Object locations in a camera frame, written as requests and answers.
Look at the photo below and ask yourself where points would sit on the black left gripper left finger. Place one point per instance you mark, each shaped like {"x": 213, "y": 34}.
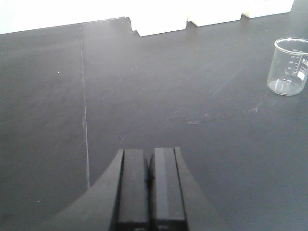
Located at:
{"x": 118, "y": 201}

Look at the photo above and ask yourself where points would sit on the clear glass beaker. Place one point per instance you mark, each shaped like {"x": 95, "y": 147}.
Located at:
{"x": 289, "y": 68}

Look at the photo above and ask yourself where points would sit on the left white plastic bin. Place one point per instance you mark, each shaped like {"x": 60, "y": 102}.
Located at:
{"x": 150, "y": 17}

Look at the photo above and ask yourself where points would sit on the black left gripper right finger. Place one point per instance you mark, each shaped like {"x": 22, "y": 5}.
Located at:
{"x": 177, "y": 203}

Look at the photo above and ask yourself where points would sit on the right white plastic bin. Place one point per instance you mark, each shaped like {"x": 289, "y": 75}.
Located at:
{"x": 260, "y": 8}

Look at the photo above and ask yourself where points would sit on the white plastic bin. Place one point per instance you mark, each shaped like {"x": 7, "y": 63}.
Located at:
{"x": 260, "y": 8}
{"x": 210, "y": 12}
{"x": 150, "y": 17}

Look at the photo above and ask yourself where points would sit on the middle white plastic bin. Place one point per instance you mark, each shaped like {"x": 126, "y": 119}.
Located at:
{"x": 210, "y": 12}

